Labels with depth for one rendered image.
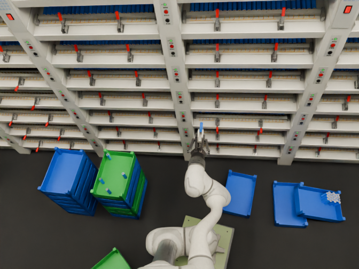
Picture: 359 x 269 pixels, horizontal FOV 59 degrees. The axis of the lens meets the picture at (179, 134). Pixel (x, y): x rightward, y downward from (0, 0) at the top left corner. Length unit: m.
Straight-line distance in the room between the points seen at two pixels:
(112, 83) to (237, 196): 1.19
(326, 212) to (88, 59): 1.78
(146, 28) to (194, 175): 0.73
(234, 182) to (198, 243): 1.12
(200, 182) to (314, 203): 1.03
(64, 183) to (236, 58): 1.32
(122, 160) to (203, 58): 0.90
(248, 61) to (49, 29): 0.95
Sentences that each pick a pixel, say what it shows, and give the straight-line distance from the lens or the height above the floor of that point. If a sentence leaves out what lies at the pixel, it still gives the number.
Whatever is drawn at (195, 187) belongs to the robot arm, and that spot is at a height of 0.76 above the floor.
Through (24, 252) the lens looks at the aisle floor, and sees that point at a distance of 2.62.
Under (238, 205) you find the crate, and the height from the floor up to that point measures 0.00.
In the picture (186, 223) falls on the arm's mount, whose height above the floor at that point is 0.22.
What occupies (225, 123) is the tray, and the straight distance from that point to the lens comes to 2.03.
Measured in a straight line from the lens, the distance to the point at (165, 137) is 2.23.
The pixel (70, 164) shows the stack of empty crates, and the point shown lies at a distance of 2.22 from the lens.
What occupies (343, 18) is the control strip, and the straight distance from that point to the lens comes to 1.47.
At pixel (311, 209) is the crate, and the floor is 0.06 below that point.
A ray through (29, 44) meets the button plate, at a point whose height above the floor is 1.21.
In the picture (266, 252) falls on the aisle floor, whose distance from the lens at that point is 2.28.
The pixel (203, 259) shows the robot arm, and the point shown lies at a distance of 1.29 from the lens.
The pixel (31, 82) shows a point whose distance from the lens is 2.06.
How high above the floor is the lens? 2.21
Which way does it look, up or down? 58 degrees down
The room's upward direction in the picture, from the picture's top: 11 degrees counter-clockwise
